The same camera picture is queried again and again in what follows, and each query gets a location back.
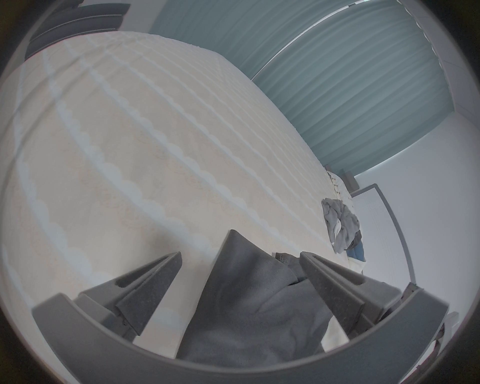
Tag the bed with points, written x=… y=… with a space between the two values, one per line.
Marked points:
x=150 y=150

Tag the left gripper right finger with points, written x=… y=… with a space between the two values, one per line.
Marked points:
x=352 y=300

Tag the dark blue garment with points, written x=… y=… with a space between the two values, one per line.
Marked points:
x=358 y=253

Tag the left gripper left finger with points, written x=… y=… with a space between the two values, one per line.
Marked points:
x=138 y=300

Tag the black long-sleeved top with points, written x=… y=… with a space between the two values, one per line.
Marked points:
x=247 y=307

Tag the white printed pillow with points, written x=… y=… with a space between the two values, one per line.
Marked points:
x=339 y=187

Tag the white garment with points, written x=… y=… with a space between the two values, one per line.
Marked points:
x=358 y=265

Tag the blue-green curtain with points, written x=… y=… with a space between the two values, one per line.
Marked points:
x=232 y=22
x=367 y=93

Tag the black chest of drawers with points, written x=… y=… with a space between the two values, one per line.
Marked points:
x=75 y=26

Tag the black patterned garment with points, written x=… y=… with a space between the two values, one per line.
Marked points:
x=358 y=238

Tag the grey bedside table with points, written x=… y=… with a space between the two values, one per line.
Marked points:
x=349 y=180

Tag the grey garment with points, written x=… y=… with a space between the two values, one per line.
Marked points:
x=341 y=225

